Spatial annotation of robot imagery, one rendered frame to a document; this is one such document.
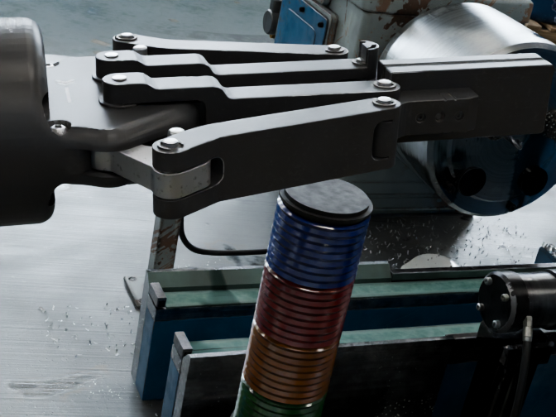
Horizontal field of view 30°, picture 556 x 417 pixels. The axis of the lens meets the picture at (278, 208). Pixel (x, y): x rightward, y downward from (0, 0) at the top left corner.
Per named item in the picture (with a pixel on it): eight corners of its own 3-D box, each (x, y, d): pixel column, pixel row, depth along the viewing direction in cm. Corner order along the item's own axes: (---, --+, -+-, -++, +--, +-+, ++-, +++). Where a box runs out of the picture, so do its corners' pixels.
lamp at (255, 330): (308, 350, 75) (320, 298, 73) (342, 401, 70) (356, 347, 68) (230, 356, 72) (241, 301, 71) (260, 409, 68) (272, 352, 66)
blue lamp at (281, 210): (333, 242, 71) (347, 183, 69) (371, 288, 66) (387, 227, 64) (252, 244, 69) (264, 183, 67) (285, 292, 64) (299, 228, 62)
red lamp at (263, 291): (320, 298, 73) (333, 242, 71) (356, 347, 68) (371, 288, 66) (241, 301, 71) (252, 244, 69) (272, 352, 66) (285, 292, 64)
